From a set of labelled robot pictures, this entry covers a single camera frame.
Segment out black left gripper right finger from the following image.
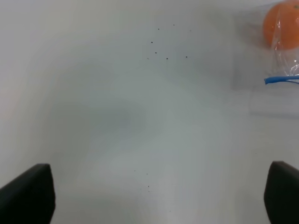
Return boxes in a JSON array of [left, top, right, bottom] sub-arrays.
[[263, 161, 299, 224]]

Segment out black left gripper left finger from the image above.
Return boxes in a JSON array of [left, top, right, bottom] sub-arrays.
[[0, 164, 56, 224]]

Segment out clear zip bag blue zipper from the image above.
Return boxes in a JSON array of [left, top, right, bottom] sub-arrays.
[[232, 0, 299, 118]]

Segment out orange fruit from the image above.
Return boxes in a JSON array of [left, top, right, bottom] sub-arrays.
[[263, 0, 299, 50]]

